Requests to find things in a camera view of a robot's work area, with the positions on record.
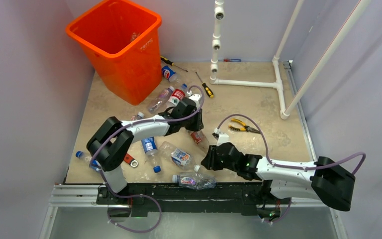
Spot red gold label bottle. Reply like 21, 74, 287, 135
187, 130, 210, 153

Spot purple label front bottle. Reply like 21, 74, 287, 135
172, 165, 216, 190

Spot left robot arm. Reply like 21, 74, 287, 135
86, 94, 203, 204

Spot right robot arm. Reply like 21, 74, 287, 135
201, 142, 356, 212

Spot Pepsi bottle near bin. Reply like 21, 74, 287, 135
161, 65, 179, 82

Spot orange plastic bin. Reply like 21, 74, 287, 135
65, 0, 162, 106

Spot black yellow short screwdriver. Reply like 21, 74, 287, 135
195, 72, 214, 99

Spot yellow black pliers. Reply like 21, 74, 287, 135
228, 118, 260, 134

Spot red label Nongfu bottle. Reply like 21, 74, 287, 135
166, 84, 188, 109

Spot white orange label bottle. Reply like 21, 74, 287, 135
159, 141, 196, 171

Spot blue label bottle standing cap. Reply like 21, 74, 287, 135
141, 137, 162, 174

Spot purple label bottle left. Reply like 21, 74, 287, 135
131, 112, 145, 121

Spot red blue small screwdriver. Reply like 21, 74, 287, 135
218, 58, 242, 63

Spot black yellow long screwdriver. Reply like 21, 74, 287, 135
160, 56, 188, 72

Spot red adjustable wrench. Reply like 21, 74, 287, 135
124, 153, 139, 168

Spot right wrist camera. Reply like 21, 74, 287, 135
212, 128, 229, 146

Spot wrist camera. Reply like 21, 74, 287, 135
212, 128, 229, 146
188, 94, 202, 108

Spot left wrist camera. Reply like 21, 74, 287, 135
188, 94, 202, 108

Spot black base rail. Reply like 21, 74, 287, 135
97, 182, 289, 217

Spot white PVC pipe frame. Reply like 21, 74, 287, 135
207, 0, 373, 120

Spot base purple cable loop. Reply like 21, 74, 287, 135
106, 194, 163, 234

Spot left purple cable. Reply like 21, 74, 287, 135
89, 85, 205, 199

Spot aluminium frame rail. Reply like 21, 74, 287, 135
39, 185, 138, 239

